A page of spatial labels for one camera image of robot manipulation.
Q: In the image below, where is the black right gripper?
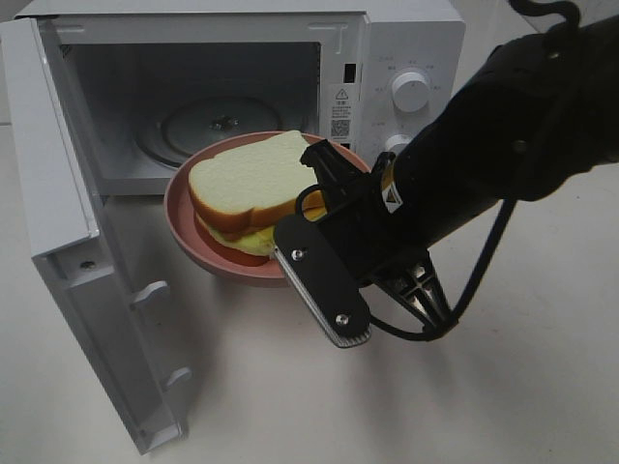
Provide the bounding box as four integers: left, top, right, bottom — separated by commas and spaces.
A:
298, 139, 458, 334

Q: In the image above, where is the pink round plate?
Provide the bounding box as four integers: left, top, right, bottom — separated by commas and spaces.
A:
162, 130, 373, 290

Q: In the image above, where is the white bread sandwich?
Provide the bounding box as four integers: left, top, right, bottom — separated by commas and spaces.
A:
188, 130, 317, 266

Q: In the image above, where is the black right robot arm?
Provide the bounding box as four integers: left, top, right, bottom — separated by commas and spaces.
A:
290, 17, 618, 347

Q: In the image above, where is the white lower timer knob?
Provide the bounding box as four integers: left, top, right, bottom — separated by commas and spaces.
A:
384, 134, 412, 155

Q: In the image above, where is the white warning label sticker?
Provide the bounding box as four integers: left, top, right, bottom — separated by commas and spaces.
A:
328, 85, 354, 142

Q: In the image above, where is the white upper power knob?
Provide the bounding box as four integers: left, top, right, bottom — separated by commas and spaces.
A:
391, 71, 430, 113

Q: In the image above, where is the glass microwave turntable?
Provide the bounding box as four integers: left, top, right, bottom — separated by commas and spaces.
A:
134, 96, 316, 168

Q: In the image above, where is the white microwave oven body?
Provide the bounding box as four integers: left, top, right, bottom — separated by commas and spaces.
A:
13, 1, 465, 195

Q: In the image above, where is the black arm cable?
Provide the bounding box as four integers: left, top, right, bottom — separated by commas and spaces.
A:
295, 0, 581, 342

